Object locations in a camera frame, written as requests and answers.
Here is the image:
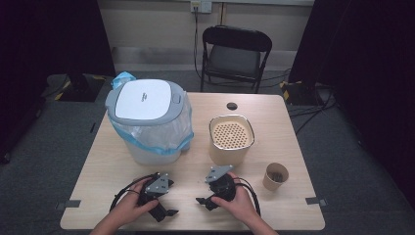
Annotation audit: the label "left hand-held gripper black cable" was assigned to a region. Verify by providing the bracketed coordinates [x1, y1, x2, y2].
[109, 174, 155, 212]

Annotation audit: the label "black folding chair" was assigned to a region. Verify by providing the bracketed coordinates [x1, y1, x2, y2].
[199, 24, 273, 95]

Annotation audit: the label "white wall socket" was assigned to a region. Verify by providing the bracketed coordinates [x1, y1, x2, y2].
[190, 0, 213, 15]

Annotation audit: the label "black floor cables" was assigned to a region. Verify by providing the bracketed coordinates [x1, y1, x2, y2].
[260, 68, 338, 135]

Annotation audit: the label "brown paper cup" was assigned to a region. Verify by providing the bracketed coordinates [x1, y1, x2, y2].
[262, 162, 290, 192]

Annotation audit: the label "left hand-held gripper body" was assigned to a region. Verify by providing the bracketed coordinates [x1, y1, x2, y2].
[136, 172, 175, 208]

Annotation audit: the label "person's right hand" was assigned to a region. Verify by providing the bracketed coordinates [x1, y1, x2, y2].
[210, 171, 260, 224]

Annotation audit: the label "clear trash bag blue edge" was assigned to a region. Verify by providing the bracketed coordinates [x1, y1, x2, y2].
[107, 70, 196, 157]

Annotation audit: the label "hand-held gripper black cable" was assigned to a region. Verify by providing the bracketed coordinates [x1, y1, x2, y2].
[109, 174, 155, 212]
[234, 177, 262, 217]

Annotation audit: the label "right hand-held gripper black cable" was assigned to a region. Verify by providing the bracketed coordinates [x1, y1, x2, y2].
[234, 177, 262, 217]

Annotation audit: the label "grey tape strip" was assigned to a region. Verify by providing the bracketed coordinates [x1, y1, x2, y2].
[56, 199, 82, 211]
[304, 196, 329, 207]

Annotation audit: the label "beige container with perforated strainer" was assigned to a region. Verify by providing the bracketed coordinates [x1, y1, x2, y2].
[208, 114, 255, 166]

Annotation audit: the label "black wall socket cable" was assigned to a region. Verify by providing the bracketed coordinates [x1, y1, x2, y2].
[193, 6, 206, 80]

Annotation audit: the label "black stand base striped tape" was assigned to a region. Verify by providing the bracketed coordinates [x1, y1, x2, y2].
[42, 73, 108, 103]
[279, 79, 320, 107]

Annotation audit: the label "dark curtain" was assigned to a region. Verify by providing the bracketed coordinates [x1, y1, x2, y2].
[0, 0, 116, 163]
[288, 0, 415, 212]

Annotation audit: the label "grey trash can white lid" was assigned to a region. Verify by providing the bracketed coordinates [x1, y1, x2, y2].
[104, 77, 195, 165]

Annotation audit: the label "person's left hand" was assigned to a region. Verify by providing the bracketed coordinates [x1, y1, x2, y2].
[109, 177, 160, 226]

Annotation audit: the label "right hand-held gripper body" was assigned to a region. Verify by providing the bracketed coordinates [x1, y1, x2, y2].
[205, 164, 237, 203]

